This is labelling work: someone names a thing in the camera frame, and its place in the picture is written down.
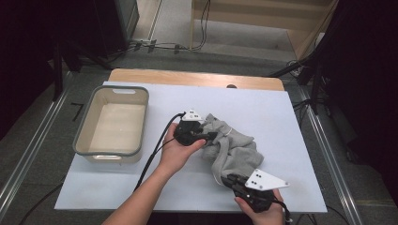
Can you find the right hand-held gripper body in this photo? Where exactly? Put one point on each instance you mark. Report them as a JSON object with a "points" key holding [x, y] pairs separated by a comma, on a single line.
{"points": [[266, 181]]}

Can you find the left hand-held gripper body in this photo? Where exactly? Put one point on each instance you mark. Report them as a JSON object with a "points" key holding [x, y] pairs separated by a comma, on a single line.
{"points": [[187, 131]]}

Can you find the beige basket with grey rim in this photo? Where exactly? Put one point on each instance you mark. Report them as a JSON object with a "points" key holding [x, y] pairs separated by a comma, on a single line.
{"points": [[115, 131]]}

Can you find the person's left hand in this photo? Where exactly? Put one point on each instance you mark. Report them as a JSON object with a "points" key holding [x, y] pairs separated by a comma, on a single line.
{"points": [[175, 156]]}

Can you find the person's right hand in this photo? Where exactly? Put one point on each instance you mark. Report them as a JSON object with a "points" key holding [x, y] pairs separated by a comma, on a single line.
{"points": [[269, 217]]}

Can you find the dark round table grommet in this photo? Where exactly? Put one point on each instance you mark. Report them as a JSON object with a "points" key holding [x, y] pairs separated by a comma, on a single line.
{"points": [[231, 86]]}

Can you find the white board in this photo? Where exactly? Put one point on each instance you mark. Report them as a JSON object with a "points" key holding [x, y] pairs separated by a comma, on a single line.
{"points": [[281, 125]]}

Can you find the power strip with plugs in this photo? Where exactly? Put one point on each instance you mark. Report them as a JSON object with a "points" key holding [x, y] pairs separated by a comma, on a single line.
{"points": [[151, 45]]}

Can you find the black stand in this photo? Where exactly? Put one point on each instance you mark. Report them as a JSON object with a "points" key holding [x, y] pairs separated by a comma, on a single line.
{"points": [[316, 81], [58, 72]]}

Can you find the light wooden shelf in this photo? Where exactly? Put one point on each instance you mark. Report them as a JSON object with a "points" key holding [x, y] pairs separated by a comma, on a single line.
{"points": [[250, 18]]}

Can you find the grey cabinet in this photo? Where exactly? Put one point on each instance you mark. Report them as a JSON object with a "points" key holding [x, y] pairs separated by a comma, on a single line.
{"points": [[125, 22]]}

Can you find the black curtain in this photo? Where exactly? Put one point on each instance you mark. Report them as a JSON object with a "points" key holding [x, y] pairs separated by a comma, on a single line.
{"points": [[369, 78], [28, 47]]}

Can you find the metal rail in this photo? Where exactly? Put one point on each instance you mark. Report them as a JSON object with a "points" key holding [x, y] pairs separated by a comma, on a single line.
{"points": [[34, 146], [325, 150]]}

